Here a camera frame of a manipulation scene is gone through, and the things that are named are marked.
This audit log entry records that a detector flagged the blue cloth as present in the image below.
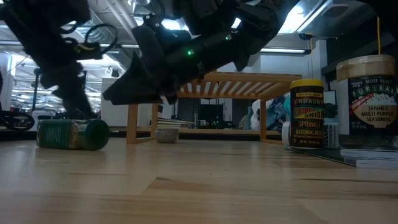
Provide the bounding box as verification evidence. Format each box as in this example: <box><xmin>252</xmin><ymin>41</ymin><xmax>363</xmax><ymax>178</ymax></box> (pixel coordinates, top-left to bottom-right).
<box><xmin>264</xmin><ymin>93</ymin><xmax>292</xmax><ymax>131</ymax></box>

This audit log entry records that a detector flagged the stack of flat papers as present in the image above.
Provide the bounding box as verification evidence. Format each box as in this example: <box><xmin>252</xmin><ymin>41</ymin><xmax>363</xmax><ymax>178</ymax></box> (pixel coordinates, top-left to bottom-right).
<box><xmin>157</xmin><ymin>117</ymin><xmax>194</xmax><ymax>129</ymax></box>

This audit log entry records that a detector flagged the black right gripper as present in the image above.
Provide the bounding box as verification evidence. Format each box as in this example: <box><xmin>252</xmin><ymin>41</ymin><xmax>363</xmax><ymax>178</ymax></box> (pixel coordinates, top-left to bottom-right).
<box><xmin>102</xmin><ymin>12</ymin><xmax>280</xmax><ymax>106</ymax></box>

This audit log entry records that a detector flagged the white printer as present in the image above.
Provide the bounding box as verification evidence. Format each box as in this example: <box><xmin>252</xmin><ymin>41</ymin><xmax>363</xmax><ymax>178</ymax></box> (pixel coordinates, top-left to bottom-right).
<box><xmin>30</xmin><ymin>110</ymin><xmax>63</xmax><ymax>122</ymax></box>

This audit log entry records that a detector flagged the yellow-lid crunchy onion jar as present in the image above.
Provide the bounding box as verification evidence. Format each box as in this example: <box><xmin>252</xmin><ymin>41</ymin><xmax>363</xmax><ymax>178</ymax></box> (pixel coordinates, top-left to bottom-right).
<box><xmin>289</xmin><ymin>78</ymin><xmax>325</xmax><ymax>149</ymax></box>

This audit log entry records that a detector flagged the black aluminium table frame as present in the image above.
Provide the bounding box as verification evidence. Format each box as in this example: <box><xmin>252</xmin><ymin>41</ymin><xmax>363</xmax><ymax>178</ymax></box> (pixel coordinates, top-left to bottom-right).
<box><xmin>0</xmin><ymin>129</ymin><xmax>282</xmax><ymax>141</ymax></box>

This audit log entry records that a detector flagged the green-lid spice jar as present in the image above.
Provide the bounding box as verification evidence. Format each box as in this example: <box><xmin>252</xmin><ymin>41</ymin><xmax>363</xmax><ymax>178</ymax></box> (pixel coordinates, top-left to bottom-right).
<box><xmin>36</xmin><ymin>118</ymin><xmax>110</xmax><ymax>151</ymax></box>

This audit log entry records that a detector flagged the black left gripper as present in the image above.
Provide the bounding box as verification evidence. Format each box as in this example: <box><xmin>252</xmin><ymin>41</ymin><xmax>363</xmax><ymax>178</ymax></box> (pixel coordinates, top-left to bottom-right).
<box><xmin>39</xmin><ymin>60</ymin><xmax>95</xmax><ymax>120</ymax></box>

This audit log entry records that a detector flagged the small speckled candle cup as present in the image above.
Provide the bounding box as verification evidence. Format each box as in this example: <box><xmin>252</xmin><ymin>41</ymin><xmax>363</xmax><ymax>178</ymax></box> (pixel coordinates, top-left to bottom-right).
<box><xmin>154</xmin><ymin>128</ymin><xmax>180</xmax><ymax>144</ymax></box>

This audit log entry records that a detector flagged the black metal frame stand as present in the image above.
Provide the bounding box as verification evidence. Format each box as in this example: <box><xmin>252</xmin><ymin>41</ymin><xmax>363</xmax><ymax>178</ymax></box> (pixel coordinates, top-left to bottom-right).
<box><xmin>32</xmin><ymin>67</ymin><xmax>43</xmax><ymax>111</ymax></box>

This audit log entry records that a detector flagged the white cloth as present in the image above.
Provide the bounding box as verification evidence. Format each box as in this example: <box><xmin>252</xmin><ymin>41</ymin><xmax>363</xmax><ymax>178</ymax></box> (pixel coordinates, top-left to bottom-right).
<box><xmin>250</xmin><ymin>98</ymin><xmax>268</xmax><ymax>131</ymax></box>

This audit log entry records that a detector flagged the tan-lid furikake jar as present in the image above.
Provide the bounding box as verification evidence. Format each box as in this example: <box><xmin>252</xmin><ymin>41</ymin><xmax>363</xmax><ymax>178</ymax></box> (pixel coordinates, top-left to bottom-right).
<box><xmin>336</xmin><ymin>55</ymin><xmax>398</xmax><ymax>149</ymax></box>

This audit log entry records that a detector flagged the wooden slatted shelf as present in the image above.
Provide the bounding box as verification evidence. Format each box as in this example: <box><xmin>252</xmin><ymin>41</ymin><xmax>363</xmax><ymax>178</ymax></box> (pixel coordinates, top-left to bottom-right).
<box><xmin>126</xmin><ymin>72</ymin><xmax>302</xmax><ymax>146</ymax></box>

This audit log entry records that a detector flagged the Yellowstone booklet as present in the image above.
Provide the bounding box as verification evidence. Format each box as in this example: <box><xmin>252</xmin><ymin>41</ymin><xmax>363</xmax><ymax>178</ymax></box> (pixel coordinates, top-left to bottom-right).
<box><xmin>343</xmin><ymin>157</ymin><xmax>398</xmax><ymax>169</ymax></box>
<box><xmin>284</xmin><ymin>145</ymin><xmax>398</xmax><ymax>161</ymax></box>

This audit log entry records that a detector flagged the black computer box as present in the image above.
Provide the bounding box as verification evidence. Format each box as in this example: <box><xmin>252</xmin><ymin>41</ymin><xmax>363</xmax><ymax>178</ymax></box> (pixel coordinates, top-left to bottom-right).
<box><xmin>198</xmin><ymin>104</ymin><xmax>224</xmax><ymax>129</ymax></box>

